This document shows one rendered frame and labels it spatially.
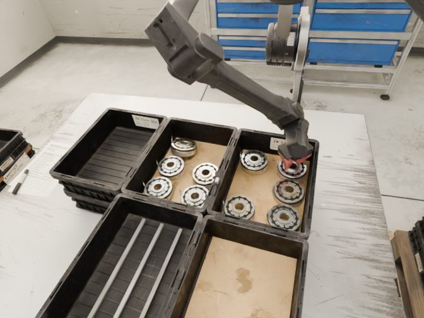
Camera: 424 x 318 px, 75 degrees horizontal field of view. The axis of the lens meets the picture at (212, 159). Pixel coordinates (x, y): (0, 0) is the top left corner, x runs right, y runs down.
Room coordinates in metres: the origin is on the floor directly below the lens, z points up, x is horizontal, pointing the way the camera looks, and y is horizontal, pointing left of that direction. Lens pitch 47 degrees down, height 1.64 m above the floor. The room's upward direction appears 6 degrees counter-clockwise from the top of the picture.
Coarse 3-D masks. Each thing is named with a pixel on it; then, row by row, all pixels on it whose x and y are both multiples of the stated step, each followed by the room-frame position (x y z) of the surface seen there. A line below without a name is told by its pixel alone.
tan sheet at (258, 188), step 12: (276, 156) 0.73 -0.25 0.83; (240, 168) 0.69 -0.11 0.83; (276, 168) 0.67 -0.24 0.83; (240, 180) 0.63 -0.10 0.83; (252, 180) 0.62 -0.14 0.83; (264, 180) 0.62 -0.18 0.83; (276, 180) 0.61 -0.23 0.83; (228, 192) 0.58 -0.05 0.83; (240, 192) 0.58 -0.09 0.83; (252, 192) 0.57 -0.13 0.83; (264, 192) 0.56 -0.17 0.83; (264, 204) 0.52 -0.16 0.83; (276, 204) 0.51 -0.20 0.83; (300, 204) 0.50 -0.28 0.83; (264, 216) 0.47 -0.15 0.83; (300, 216) 0.46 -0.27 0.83; (300, 228) 0.41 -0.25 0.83
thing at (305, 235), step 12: (240, 132) 0.78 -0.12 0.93; (252, 132) 0.78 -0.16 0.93; (264, 132) 0.77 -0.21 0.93; (228, 156) 0.66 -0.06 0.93; (312, 168) 0.57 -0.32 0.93; (312, 180) 0.53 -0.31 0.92; (216, 192) 0.52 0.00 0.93; (312, 192) 0.48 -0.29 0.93; (312, 204) 0.43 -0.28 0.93; (228, 216) 0.43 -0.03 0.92
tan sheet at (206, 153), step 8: (200, 144) 0.84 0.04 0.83; (208, 144) 0.84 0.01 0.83; (216, 144) 0.83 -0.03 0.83; (168, 152) 0.82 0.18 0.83; (200, 152) 0.80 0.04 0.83; (208, 152) 0.79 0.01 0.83; (216, 152) 0.79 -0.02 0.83; (224, 152) 0.78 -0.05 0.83; (184, 160) 0.76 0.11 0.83; (192, 160) 0.76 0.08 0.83; (200, 160) 0.75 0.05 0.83; (208, 160) 0.75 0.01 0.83; (216, 160) 0.74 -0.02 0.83; (192, 168) 0.71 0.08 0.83; (184, 176) 0.68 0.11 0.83; (176, 184) 0.65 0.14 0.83; (184, 184) 0.64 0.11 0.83; (192, 184) 0.64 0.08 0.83; (176, 192) 0.61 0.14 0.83; (176, 200) 0.57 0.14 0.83
